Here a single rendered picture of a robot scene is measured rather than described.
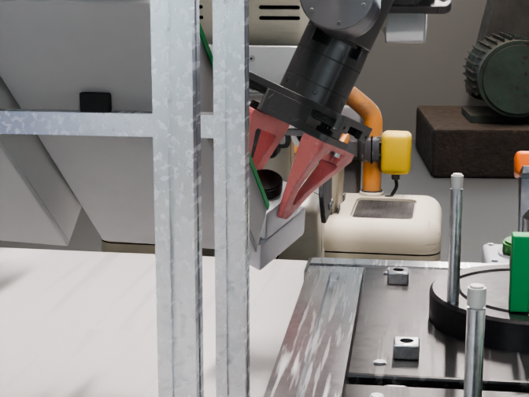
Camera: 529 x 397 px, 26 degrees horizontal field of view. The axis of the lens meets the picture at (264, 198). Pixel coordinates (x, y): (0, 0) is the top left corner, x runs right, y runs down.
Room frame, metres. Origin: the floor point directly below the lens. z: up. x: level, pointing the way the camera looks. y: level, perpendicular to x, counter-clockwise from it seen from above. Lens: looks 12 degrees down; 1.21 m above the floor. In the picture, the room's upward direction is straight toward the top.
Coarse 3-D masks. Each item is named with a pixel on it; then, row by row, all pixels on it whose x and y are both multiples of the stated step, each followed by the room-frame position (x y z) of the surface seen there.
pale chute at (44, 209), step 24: (0, 96) 0.79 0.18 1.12; (0, 144) 0.79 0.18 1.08; (24, 144) 0.82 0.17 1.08; (0, 168) 0.81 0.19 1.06; (24, 168) 0.82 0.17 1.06; (48, 168) 0.85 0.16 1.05; (0, 192) 0.83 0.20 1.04; (24, 192) 0.83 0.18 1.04; (48, 192) 0.85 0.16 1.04; (72, 192) 0.89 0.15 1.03; (0, 216) 0.86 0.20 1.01; (24, 216) 0.85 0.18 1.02; (48, 216) 0.85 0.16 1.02; (72, 216) 0.89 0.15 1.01; (24, 240) 0.88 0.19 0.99; (48, 240) 0.88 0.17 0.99
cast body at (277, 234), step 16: (272, 176) 0.94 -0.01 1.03; (272, 192) 0.93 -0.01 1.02; (272, 208) 0.92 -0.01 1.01; (304, 208) 0.97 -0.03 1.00; (272, 224) 0.93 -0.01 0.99; (288, 224) 0.95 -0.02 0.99; (304, 224) 0.98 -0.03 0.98; (272, 240) 0.94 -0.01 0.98; (288, 240) 0.96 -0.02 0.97; (256, 256) 0.93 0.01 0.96; (272, 256) 0.95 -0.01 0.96
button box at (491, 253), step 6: (486, 246) 0.98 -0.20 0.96; (492, 246) 0.98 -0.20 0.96; (498, 246) 0.98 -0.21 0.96; (486, 252) 0.96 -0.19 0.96; (492, 252) 0.96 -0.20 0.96; (498, 252) 0.96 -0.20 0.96; (486, 258) 0.95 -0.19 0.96; (492, 258) 0.94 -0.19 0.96; (498, 258) 0.94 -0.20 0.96; (504, 258) 0.94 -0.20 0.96
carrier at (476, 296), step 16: (480, 288) 0.47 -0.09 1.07; (480, 304) 0.47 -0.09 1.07; (480, 320) 0.47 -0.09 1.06; (480, 336) 0.47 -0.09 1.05; (480, 352) 0.47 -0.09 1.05; (464, 368) 0.47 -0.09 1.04; (480, 368) 0.47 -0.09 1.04; (352, 384) 0.62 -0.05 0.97; (464, 384) 0.47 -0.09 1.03; (480, 384) 0.47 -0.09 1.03
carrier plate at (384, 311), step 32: (384, 288) 0.82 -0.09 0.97; (416, 288) 0.82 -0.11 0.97; (384, 320) 0.74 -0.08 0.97; (416, 320) 0.74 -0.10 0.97; (352, 352) 0.68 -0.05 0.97; (384, 352) 0.68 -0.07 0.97; (448, 352) 0.68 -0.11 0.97; (512, 352) 0.68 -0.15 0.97; (384, 384) 0.64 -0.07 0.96; (416, 384) 0.64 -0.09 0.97; (448, 384) 0.63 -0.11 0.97; (512, 384) 0.63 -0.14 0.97
